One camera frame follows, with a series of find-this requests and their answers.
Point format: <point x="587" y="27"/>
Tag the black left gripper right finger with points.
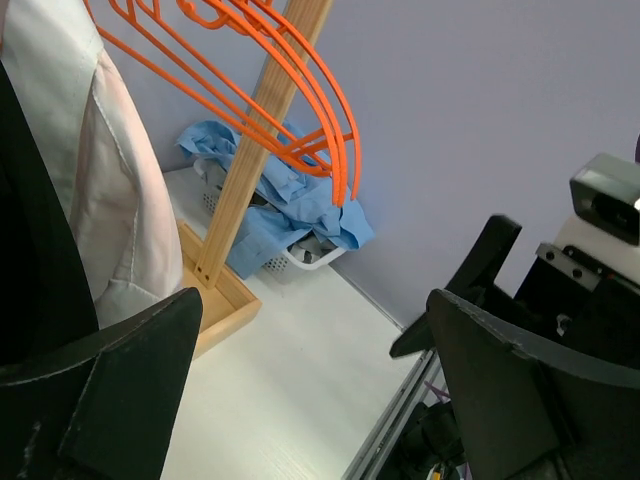
<point x="530" y="408"/>

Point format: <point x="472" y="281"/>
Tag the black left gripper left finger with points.
<point x="102" y="407"/>

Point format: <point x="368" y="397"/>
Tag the aluminium rail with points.
<point x="382" y="439"/>

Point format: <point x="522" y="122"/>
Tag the wooden clothes rack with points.
<point x="228" y="304"/>

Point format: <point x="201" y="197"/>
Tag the black shirt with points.
<point x="45" y="297"/>

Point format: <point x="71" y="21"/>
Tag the white shirt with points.
<point x="97" y="154"/>

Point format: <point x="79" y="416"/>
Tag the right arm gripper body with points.
<point x="583" y="304"/>

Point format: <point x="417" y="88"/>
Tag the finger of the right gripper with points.
<point x="474" y="276"/>

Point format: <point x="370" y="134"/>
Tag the blue shirt pile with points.
<point x="303" y="198"/>

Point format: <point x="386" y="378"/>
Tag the white laundry basket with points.
<point x="269" y="239"/>

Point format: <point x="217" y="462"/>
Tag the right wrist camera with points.
<point x="605" y="194"/>

